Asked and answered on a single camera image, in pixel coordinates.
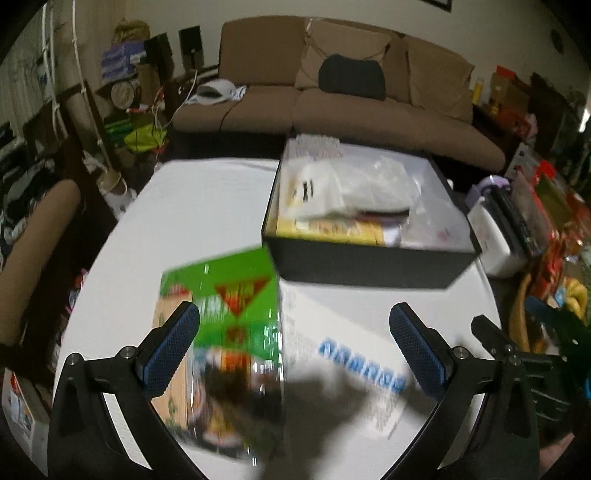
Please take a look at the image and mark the brown armchair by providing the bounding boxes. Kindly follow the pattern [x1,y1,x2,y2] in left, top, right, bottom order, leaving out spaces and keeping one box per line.
[0,179,84,348]

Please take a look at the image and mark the yellow printed packet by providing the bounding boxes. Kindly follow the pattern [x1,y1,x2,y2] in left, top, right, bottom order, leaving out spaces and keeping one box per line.
[276,216,387,246]

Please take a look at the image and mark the brown sofa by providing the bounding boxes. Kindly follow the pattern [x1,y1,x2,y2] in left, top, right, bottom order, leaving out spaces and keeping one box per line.
[172,17,507,175]

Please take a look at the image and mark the round metal tin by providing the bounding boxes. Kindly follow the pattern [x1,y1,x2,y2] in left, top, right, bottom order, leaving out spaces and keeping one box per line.
[110,80,140,110]

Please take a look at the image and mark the white bag with black print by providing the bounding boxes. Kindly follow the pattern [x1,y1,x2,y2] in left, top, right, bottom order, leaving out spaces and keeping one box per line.
[287,157,416,223]

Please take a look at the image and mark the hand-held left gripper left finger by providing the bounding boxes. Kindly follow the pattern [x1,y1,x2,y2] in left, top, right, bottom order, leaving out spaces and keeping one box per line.
[47,301,218,480]

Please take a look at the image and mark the yellow toy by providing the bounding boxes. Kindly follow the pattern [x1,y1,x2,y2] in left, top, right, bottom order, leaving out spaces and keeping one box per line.
[564,281,589,321]

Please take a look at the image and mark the white pipe rack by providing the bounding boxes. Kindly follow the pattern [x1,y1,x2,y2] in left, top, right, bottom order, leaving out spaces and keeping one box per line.
[41,0,122,185]

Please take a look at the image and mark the black speaker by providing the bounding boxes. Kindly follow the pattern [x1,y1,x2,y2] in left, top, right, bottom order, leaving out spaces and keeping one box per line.
[178,26,204,71]

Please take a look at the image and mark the yellow-green bag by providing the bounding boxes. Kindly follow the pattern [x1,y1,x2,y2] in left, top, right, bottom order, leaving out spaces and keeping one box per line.
[124,124,168,154]

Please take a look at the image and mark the stack of blue packets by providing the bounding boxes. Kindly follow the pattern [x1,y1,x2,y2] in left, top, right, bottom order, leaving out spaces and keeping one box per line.
[100,41,149,80]

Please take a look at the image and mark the green sushi mat packet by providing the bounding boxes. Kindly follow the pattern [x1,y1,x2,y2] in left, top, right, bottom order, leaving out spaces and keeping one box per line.
[151,244,284,463]

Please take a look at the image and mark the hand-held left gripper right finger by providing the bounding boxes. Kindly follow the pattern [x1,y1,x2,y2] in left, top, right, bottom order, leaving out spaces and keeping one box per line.
[389,302,541,480]

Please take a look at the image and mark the white appliance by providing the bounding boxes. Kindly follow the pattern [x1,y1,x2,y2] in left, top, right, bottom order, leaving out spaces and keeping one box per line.
[467,189,528,278]

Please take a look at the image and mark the white headset device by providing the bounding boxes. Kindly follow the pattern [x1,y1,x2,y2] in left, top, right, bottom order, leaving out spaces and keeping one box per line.
[196,79,249,107]

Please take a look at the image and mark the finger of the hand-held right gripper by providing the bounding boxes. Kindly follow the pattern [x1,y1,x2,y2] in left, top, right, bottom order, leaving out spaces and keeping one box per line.
[471,315,525,366]
[524,295,583,340]

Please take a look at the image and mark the clear plastic bag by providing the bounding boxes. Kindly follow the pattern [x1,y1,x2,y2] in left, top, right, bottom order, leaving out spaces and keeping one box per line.
[401,198,472,250]

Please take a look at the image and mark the tan pillow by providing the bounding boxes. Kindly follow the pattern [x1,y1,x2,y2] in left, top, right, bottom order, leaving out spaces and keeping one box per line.
[294,19,403,93]

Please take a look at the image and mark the black cushion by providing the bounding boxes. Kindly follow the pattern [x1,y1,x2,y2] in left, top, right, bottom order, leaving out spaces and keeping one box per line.
[318,54,387,100]

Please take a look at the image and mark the black storage box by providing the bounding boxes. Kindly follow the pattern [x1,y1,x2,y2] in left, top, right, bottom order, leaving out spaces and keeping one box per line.
[261,138,483,291]

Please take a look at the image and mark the white packet with blue print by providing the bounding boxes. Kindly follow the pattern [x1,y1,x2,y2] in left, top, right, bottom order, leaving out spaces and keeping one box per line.
[278,276,419,441]

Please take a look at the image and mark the white cardboard box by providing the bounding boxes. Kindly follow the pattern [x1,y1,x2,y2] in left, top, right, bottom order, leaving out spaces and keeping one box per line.
[0,367,49,476]

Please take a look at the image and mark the pile of clothes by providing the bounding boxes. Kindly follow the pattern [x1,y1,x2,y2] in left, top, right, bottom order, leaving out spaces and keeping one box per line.
[0,150,58,245]

